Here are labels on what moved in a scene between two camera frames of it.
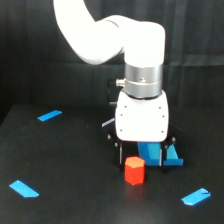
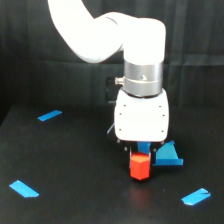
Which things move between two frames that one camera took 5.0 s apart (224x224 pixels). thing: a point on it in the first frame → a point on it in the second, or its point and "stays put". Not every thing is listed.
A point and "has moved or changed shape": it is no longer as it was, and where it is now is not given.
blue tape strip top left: x=49 y=115 stays put
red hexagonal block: x=134 y=170 has moved or changed shape
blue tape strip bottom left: x=23 y=189 stays put
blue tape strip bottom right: x=196 y=197 stays put
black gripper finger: x=121 y=155 → x=128 y=156
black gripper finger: x=163 y=153 → x=153 y=153
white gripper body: x=141 y=120 stays put
